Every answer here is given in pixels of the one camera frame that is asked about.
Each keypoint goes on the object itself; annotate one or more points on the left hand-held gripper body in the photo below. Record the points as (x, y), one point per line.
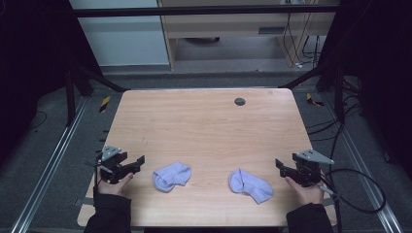
(111, 168)

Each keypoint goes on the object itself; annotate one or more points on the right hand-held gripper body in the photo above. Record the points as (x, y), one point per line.
(306, 170)

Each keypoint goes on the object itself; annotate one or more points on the person's left hand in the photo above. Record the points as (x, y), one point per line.
(113, 187)

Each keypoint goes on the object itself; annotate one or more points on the person's right hand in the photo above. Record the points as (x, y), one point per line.
(307, 194)

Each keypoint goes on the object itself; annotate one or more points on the lavender sock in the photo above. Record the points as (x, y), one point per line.
(251, 186)
(171, 177)

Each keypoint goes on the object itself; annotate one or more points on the yellow black hazard tape strip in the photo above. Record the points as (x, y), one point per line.
(104, 103)
(313, 100)

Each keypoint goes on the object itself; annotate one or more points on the black metal stand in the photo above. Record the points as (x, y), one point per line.
(77, 87)
(327, 84)

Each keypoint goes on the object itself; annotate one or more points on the white cabinet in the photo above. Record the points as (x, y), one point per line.
(123, 39)

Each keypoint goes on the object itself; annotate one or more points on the light wooden desk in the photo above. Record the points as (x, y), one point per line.
(226, 30)

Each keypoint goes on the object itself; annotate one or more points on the aluminium floor rail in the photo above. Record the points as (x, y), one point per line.
(48, 165)
(366, 171)

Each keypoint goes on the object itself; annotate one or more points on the black horizontal frame bar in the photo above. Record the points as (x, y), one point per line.
(200, 10)

